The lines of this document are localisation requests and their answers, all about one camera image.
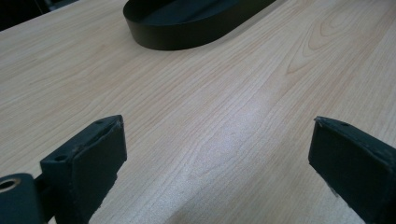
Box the black oval tray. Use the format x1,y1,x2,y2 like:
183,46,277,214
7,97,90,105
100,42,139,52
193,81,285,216
122,0,277,51

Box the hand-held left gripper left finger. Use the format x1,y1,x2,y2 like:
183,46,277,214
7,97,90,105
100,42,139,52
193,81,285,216
39,114,128,224

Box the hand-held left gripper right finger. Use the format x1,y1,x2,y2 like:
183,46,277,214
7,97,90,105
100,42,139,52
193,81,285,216
307,116,396,224

